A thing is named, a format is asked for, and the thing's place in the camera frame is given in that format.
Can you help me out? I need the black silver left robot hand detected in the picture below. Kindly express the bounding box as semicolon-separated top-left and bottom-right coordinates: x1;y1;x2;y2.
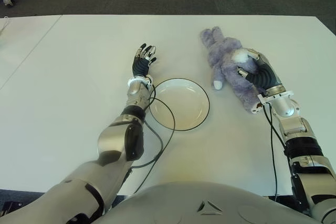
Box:
131;42;158;78

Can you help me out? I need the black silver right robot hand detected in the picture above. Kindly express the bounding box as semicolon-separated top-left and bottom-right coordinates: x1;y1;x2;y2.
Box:
237;48;285;95

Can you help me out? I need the purple plush bunny doll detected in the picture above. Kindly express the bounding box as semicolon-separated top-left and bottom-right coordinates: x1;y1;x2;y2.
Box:
201;26;263;115

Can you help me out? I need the white plate with black rim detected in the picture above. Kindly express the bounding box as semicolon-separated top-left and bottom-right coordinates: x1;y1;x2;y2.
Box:
148;77;211;131

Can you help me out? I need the silver robot torso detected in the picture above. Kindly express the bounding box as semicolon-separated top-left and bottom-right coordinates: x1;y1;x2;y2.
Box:
97;181;325;224

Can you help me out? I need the short black right wrist cable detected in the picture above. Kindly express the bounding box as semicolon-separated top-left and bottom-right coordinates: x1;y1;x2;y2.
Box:
268;105;292;174

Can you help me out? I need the short black wrist cable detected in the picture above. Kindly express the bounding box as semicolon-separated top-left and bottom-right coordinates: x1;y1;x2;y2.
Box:
268;105;292;174
122;119;164;184

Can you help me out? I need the long black left wrist cable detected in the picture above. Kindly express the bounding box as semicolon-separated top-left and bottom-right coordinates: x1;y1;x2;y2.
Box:
133;86;176;196

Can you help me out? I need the long black wrist cable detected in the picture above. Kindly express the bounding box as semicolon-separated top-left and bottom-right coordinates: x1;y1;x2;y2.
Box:
133;86;176;196
262;103;279;202

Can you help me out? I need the long black right wrist cable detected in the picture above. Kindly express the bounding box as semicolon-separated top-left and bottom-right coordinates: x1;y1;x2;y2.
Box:
262;103;279;202

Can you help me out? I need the short black left wrist cable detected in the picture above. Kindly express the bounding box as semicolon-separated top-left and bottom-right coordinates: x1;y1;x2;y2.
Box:
122;119;164;184

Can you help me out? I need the thin white cable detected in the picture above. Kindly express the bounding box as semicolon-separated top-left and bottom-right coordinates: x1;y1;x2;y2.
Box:
0;16;10;36

